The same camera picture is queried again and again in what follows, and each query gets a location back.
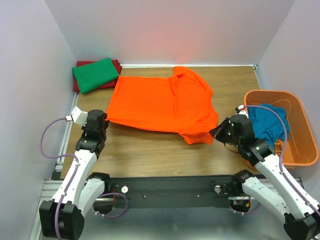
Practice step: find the blue crumpled t shirt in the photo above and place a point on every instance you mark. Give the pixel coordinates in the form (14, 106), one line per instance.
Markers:
(266, 125)

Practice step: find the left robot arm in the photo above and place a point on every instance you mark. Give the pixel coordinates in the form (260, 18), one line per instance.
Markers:
(63, 217)

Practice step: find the green folded t shirt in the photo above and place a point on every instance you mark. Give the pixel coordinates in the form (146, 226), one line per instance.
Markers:
(91, 76)

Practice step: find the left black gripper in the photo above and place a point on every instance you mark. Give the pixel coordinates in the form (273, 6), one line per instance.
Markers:
(106, 124)

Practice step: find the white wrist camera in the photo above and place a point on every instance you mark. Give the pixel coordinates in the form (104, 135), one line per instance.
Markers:
(241, 110)
(77, 116)

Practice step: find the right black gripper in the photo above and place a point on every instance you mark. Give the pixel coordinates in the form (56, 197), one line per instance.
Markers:
(217, 132)

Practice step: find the orange t shirt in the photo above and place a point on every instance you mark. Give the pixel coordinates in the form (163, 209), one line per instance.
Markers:
(181, 104)

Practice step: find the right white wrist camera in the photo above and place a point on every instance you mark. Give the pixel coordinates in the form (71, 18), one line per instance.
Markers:
(241, 110)

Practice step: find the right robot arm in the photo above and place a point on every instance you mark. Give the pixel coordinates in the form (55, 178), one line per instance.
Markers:
(290, 203)

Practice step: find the orange plastic laundry basket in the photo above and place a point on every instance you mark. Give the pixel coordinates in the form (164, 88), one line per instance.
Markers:
(301, 149)

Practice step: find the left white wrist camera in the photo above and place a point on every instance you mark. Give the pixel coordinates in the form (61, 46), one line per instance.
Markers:
(77, 116)

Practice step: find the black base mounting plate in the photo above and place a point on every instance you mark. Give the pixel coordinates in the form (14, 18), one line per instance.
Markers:
(219, 191)

